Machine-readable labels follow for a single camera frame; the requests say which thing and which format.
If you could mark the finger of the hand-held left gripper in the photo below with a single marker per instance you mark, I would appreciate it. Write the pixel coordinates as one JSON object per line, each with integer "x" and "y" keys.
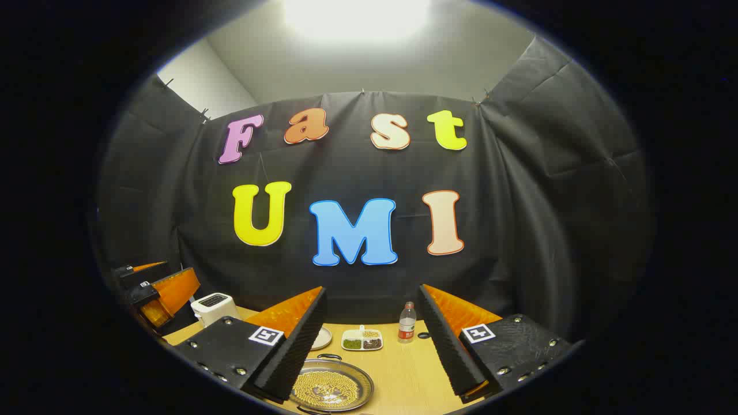
{"x": 141, "y": 274}
{"x": 173, "y": 291}

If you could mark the stainless steel pot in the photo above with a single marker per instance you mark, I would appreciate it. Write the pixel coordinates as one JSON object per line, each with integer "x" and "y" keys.
{"x": 357, "y": 380}

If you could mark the white toaster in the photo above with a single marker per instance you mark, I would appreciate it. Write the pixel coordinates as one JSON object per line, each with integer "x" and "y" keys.
{"x": 216, "y": 308}

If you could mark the white divided bean dish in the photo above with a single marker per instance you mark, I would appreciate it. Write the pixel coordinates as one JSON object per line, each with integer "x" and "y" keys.
{"x": 362, "y": 341}

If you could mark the pile of soybeans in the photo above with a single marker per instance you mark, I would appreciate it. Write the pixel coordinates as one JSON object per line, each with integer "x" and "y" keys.
{"x": 326, "y": 389}

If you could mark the white round plate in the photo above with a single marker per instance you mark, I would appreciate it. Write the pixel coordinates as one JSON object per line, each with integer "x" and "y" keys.
{"x": 323, "y": 339}

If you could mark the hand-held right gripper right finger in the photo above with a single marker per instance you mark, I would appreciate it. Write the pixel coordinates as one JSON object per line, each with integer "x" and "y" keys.
{"x": 447, "y": 346}

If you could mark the clear plastic water bottle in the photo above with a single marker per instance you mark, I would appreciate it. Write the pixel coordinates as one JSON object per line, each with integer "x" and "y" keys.
{"x": 407, "y": 325}

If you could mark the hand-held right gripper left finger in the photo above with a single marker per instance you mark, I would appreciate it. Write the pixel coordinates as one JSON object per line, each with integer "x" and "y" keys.
{"x": 300, "y": 340}

